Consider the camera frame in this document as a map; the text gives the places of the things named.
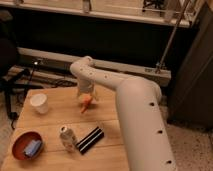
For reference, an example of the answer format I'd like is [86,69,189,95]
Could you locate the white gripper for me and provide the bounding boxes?
[77,78,95,96]

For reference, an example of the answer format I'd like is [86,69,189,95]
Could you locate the orange pepper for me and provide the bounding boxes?
[81,96,93,113]

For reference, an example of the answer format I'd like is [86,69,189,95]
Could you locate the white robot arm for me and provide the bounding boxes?
[70,56,178,171]

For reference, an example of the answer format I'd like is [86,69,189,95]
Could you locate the white paper cup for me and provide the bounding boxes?
[30,93,49,114]

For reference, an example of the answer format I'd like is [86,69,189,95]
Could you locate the black striped box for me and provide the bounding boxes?
[76,127,104,154]

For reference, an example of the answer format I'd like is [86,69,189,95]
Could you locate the silver drink can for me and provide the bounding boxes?
[59,126,77,152]

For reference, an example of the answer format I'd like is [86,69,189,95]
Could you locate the metal pole stand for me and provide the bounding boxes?
[155,0,190,74]

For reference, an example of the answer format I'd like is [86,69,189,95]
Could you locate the black office chair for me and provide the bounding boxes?
[0,9,44,131]

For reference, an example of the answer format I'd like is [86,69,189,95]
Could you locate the blue sponge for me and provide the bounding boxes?
[23,140,42,157]

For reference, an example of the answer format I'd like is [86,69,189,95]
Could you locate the red bowl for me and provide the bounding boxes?
[12,131,44,161]

